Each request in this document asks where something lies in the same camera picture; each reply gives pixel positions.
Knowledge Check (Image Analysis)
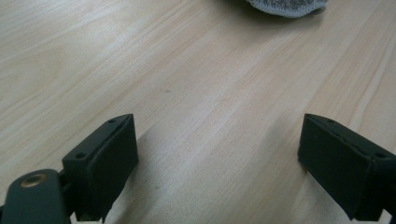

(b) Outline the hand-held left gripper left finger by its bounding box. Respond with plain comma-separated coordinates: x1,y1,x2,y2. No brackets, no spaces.
61,113,140,223

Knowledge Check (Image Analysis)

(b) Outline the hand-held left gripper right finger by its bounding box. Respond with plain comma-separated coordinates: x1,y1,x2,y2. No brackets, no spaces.
297,113,396,222

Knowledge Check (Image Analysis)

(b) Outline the grey towel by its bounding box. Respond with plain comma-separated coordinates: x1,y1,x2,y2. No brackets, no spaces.
246,0,328,19

